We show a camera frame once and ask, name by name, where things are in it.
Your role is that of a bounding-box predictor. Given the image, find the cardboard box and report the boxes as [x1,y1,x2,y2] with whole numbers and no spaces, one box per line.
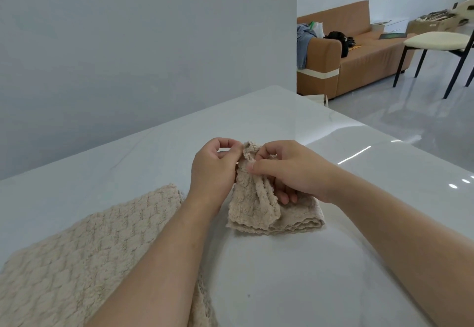
[406,8,469,36]

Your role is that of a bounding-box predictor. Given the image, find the brown sofa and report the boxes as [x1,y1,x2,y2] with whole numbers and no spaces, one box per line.
[296,0,417,101]

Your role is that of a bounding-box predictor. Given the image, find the blue grey clothing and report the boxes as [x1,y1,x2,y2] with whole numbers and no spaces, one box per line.
[296,23,318,71]

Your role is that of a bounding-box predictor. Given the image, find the cream chair with black legs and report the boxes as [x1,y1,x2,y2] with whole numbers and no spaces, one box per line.
[392,0,474,100]

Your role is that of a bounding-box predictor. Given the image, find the person's left forearm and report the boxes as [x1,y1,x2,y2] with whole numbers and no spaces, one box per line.
[87,189,227,327]

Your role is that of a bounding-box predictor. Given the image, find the stack of cloths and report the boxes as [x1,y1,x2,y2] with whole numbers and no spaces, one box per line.
[0,184,219,327]

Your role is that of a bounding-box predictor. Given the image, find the person's left hand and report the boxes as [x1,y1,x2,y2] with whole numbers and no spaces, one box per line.
[185,137,245,217]

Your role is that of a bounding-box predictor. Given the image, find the white marble table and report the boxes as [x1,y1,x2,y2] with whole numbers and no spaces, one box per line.
[0,85,474,327]

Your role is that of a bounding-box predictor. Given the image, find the beige waffle towel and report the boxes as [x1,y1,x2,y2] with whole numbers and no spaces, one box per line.
[226,140,326,236]

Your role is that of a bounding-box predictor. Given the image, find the person's right forearm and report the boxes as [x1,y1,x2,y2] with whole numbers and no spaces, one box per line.
[325,169,474,327]

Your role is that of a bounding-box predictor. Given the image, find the person's right hand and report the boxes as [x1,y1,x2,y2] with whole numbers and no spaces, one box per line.
[246,139,341,205]

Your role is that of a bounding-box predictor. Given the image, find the black bag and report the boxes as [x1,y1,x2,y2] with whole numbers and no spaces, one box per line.
[323,31,356,59]

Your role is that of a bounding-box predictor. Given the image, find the white box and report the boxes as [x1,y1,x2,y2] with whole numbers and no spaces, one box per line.
[370,19,410,35]

